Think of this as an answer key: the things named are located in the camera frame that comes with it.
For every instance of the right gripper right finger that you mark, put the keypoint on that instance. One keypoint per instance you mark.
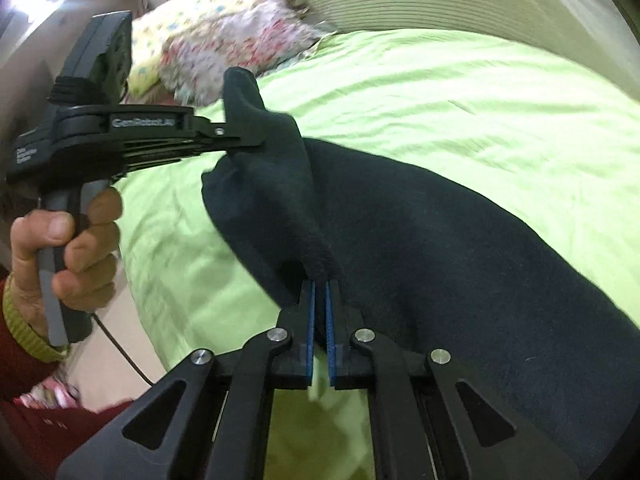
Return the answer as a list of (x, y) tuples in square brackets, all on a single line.
[(348, 367)]

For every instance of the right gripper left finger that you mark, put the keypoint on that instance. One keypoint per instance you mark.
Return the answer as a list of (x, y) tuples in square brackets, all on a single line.
[(293, 368)]

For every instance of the black pants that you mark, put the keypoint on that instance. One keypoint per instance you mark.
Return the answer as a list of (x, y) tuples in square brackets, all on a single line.
[(432, 264)]

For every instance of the red sleeve left forearm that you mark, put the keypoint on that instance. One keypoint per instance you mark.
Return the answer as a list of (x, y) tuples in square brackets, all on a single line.
[(35, 441)]

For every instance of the person's left hand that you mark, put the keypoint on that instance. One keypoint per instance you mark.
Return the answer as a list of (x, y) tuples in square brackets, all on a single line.
[(86, 282)]

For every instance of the yellow dotted pillow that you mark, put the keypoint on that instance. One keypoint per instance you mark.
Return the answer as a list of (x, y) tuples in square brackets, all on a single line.
[(150, 32)]

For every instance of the pink floral pillow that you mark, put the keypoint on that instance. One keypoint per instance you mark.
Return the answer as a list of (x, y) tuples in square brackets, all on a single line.
[(259, 38)]

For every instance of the green bed sheet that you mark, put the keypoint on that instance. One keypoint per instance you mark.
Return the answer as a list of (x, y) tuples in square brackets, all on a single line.
[(545, 139)]

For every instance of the white ribbed headboard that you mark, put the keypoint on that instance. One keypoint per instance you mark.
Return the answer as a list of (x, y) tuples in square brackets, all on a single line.
[(593, 33)]

